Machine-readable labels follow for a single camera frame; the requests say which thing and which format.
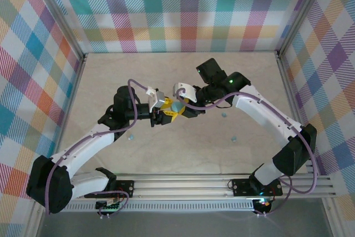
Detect blue earbud charging case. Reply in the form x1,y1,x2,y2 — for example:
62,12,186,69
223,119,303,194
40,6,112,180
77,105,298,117
171,100,184,113

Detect colourful plaid cloth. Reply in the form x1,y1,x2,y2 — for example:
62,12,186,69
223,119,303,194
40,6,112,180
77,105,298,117
41,0,318,54
0,0,84,237
280,0,355,237

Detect green circuit board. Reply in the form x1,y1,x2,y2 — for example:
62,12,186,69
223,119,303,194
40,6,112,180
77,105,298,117
95,198,123,211

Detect black controller board with lights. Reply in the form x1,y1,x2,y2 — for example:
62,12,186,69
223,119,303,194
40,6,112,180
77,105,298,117
253,198,274,215

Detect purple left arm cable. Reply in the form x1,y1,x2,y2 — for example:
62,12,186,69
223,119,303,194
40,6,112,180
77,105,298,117
45,78,152,216

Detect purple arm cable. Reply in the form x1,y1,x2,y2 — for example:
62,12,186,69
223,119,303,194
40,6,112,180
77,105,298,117
176,87,320,219
45,78,152,216

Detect thin black cable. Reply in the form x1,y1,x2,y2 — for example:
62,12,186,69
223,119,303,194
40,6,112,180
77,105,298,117
215,100,234,109

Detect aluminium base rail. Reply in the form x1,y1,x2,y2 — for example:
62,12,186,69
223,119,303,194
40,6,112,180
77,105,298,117
74,173,338,199

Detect aluminium frame side rail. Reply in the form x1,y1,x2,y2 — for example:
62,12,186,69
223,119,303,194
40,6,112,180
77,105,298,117
275,51,343,237
26,53,89,237

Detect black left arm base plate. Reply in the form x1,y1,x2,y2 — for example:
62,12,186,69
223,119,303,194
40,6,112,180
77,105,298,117
115,180,135,198

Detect slotted grey cable duct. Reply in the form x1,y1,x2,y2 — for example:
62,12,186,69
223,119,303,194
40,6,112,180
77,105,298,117
65,199,256,213

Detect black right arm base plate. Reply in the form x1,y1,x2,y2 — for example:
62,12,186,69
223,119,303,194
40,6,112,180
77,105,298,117
231,178,284,197

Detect aluminium frame post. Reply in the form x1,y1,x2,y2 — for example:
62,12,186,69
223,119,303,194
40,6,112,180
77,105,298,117
276,0,332,58
29,0,85,63

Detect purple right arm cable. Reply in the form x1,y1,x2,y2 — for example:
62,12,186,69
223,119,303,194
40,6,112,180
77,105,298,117
176,87,320,219

